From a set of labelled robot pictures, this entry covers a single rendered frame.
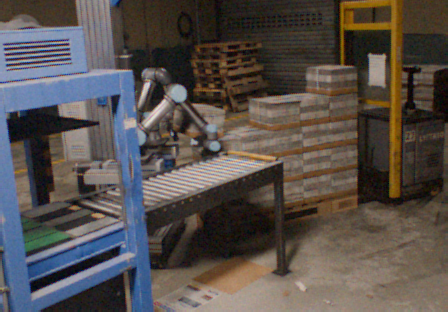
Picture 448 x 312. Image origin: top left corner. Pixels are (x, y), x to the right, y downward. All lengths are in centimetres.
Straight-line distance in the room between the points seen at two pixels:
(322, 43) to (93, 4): 822
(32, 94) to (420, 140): 390
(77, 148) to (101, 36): 86
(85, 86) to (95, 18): 185
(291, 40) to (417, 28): 281
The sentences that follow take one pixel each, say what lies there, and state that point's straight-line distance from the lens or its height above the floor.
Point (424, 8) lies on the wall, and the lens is 1090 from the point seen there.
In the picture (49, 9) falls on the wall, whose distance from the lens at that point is 1103.
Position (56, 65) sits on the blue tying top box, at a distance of 247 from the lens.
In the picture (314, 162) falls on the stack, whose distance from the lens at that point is 482.
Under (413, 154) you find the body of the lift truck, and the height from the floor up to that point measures 45.
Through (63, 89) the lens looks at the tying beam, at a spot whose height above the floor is 151.
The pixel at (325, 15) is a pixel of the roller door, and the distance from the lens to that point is 1180.
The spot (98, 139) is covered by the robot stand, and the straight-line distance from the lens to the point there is 424.
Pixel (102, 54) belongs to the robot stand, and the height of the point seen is 155.
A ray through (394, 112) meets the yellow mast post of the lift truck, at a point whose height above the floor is 88.
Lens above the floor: 174
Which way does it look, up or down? 12 degrees down
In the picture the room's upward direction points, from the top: 3 degrees counter-clockwise
